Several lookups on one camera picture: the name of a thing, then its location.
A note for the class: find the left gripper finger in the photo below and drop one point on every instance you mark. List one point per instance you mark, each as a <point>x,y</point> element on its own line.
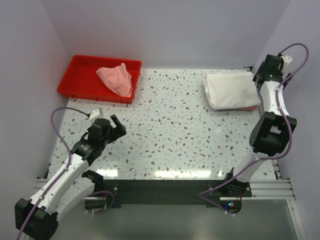
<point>116,133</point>
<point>119,127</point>

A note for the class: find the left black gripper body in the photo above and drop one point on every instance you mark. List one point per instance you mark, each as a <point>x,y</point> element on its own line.
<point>110,136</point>

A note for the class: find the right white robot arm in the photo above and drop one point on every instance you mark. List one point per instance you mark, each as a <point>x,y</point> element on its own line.
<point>273,132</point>

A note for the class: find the red plastic bin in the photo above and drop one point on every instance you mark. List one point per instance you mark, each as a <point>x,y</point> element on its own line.
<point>80,80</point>

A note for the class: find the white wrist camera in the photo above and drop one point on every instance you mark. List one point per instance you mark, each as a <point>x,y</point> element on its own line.
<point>286,62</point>
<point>95,114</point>

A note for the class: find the white graphic t-shirt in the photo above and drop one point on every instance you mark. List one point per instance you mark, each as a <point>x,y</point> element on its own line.
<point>230,91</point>

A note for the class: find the light pink t-shirt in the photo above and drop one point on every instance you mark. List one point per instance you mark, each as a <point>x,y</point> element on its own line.
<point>116,79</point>

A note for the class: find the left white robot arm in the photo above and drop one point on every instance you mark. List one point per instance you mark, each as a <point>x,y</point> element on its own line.
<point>39,216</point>

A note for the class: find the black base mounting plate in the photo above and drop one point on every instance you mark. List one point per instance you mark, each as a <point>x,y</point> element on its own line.
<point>176,192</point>

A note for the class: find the folded dusty red t-shirt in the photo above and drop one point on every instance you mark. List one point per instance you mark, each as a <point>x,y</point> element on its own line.
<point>251,108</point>

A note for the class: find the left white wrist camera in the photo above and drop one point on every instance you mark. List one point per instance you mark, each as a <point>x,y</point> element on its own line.
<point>95,114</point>

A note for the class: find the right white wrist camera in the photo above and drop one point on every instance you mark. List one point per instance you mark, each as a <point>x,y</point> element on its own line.
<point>286,62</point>

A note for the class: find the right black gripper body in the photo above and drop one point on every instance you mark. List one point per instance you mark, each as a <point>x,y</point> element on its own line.
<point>259,72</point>

